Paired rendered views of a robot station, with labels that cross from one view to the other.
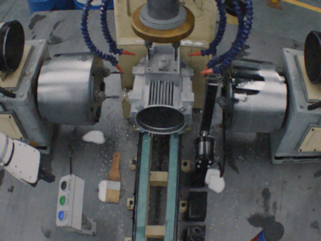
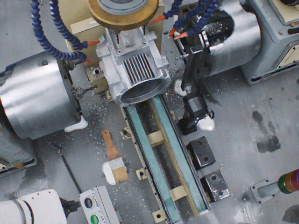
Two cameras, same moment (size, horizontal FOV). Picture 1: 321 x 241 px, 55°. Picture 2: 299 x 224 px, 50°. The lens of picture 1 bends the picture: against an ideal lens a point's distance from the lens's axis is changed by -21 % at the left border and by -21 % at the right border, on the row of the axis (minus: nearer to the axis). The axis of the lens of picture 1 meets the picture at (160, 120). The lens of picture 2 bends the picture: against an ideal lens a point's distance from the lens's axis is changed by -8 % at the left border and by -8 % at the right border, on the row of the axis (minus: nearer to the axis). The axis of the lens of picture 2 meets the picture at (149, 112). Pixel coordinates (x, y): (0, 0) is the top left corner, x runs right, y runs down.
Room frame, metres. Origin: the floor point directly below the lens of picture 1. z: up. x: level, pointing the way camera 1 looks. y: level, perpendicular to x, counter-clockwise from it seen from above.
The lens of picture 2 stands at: (0.27, 0.16, 2.01)
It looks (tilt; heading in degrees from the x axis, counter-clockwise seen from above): 71 degrees down; 333
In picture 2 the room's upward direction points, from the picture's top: 3 degrees clockwise
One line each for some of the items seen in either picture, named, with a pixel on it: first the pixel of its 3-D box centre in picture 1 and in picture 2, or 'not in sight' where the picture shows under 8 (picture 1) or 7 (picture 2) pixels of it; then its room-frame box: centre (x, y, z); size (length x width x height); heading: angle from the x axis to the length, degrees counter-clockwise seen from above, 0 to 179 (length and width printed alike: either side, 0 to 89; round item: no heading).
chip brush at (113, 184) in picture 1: (114, 177); (113, 156); (0.53, 0.16, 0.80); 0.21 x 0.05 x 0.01; 176
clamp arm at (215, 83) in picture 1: (208, 110); (190, 71); (0.60, -0.13, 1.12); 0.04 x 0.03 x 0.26; 177
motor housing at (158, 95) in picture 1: (162, 94); (132, 65); (0.74, -0.01, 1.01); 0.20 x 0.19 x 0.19; 177
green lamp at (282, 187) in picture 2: not in sight; (290, 182); (0.18, -0.28, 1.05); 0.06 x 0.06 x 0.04
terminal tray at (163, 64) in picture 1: (162, 66); (126, 40); (0.78, -0.01, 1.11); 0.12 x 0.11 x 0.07; 177
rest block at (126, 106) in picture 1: (132, 103); (98, 78); (0.81, 0.10, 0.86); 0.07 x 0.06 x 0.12; 87
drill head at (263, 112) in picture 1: (259, 95); (224, 31); (0.72, -0.34, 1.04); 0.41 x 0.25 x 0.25; 87
